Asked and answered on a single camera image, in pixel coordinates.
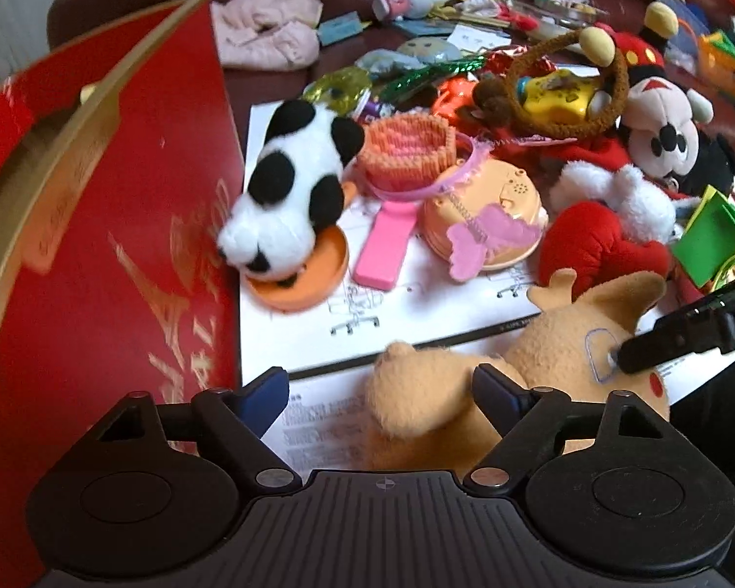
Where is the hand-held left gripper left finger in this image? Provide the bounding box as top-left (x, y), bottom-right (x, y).
top-left (98, 366), bottom-right (301, 496)

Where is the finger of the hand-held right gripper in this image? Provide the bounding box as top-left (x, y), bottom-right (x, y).
top-left (608, 269), bottom-right (735, 376)

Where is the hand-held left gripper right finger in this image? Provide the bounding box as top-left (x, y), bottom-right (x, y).
top-left (463, 364), bottom-right (670, 498)

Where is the tan plush bear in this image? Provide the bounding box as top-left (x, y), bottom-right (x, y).
top-left (364, 268), bottom-right (671, 472)

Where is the red cardboard box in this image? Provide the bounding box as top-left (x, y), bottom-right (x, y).
top-left (0, 0), bottom-right (246, 588)

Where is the green toy book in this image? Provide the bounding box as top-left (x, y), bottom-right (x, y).
top-left (670, 187), bottom-right (735, 289)

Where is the orange round plastic dish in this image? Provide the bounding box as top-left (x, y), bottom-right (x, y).
top-left (242, 220), bottom-right (351, 315)

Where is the red white fluffy plush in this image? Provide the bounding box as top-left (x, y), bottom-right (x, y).
top-left (523, 135), bottom-right (678, 240)

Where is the pink toy hand mirror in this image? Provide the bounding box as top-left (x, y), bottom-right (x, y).
top-left (352, 135), bottom-right (491, 290)

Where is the panda plush toy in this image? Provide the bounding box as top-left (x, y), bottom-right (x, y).
top-left (216, 99), bottom-right (367, 273)

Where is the peach round toy compact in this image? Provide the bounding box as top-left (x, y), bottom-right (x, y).
top-left (419, 158), bottom-right (549, 270)

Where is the mouse plush toy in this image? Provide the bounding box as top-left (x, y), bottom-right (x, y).
top-left (621, 3), bottom-right (735, 198)

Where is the orange knit basket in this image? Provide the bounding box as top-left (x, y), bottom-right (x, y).
top-left (356, 115), bottom-right (457, 194)

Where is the yellow plastic toy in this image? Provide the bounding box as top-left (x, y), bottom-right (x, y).
top-left (698, 30), bottom-right (735, 105)

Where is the yellow toy phone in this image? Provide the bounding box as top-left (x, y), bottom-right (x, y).
top-left (517, 70), bottom-right (613, 126)

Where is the brown antler headband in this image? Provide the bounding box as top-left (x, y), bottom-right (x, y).
top-left (471, 27), bottom-right (629, 139)

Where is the orange plastic toy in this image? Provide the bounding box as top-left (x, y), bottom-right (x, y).
top-left (432, 76), bottom-right (485, 129)

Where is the red foil ornament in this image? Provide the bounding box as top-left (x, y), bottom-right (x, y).
top-left (487, 50), bottom-right (556, 78)

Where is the gold foil wrapper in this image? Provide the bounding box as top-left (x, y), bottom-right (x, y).
top-left (303, 67), bottom-right (374, 117)

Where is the green tinsel strip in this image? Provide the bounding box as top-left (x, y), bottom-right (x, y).
top-left (380, 55), bottom-right (488, 102)

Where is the grey blue plush face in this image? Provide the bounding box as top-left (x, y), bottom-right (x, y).
top-left (355, 37), bottom-right (462, 75)

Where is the clear packaged toy set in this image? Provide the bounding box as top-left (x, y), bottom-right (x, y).
top-left (514, 0), bottom-right (609, 33)

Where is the white paper card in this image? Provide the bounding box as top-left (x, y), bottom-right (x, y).
top-left (450, 24), bottom-right (515, 54)

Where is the pink padded jacket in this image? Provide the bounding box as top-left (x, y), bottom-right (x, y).
top-left (210, 0), bottom-right (322, 71)

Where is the small blue card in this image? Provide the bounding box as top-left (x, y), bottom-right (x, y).
top-left (317, 12), bottom-right (374, 47)

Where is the white pink toy figure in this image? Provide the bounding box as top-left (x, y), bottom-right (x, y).
top-left (373, 0), bottom-right (454, 25)

